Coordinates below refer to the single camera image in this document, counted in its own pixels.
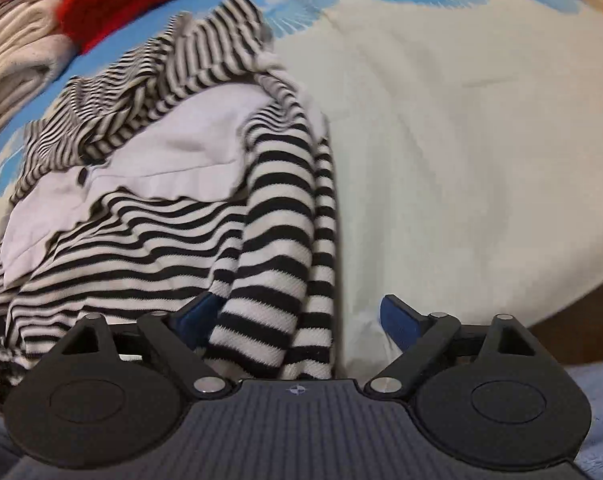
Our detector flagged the black white striped hooded garment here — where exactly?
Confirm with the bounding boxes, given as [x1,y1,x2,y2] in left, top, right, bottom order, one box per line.
[0,0,339,401]

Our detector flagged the red folded blanket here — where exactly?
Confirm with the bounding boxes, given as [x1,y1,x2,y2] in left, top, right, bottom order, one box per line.
[56,0,239,56]

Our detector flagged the person's blue pants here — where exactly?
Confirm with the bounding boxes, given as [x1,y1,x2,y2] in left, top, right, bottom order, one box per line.
[0,362,603,480]

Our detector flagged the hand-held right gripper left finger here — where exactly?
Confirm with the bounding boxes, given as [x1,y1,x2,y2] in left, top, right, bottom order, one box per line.
[40,292,233,402]

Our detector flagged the cream rolled blanket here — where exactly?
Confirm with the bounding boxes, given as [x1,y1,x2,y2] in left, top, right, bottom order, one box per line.
[0,0,74,133]

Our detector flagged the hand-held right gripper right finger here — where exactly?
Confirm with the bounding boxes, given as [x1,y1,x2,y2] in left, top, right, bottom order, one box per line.
[364,295,553,399]

